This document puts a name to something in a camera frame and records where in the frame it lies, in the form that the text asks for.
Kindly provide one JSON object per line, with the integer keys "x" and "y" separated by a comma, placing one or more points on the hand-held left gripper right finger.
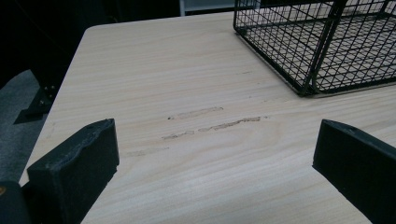
{"x": 358, "y": 161}

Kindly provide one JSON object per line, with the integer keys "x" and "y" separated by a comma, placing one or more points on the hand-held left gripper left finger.
{"x": 74, "y": 168}

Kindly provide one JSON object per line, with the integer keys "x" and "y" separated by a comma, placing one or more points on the black metal stand foot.
{"x": 39, "y": 102}

